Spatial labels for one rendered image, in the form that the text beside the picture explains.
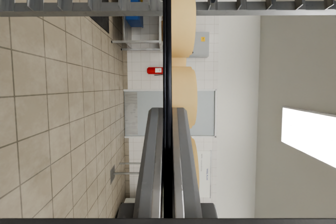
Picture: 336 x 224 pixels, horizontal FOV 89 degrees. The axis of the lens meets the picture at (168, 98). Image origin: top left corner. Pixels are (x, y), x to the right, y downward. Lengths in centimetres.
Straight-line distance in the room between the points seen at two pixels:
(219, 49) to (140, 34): 176
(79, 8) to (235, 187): 454
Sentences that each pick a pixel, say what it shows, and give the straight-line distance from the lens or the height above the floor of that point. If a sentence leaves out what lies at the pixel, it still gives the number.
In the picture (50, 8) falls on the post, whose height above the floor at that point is 64.
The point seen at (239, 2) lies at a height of 122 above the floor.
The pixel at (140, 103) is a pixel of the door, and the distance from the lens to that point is 391.
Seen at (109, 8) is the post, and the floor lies 82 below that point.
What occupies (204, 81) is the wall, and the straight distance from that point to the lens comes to 389.
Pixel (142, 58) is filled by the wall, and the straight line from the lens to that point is 390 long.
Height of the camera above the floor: 100
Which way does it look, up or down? level
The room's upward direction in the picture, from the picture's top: 90 degrees clockwise
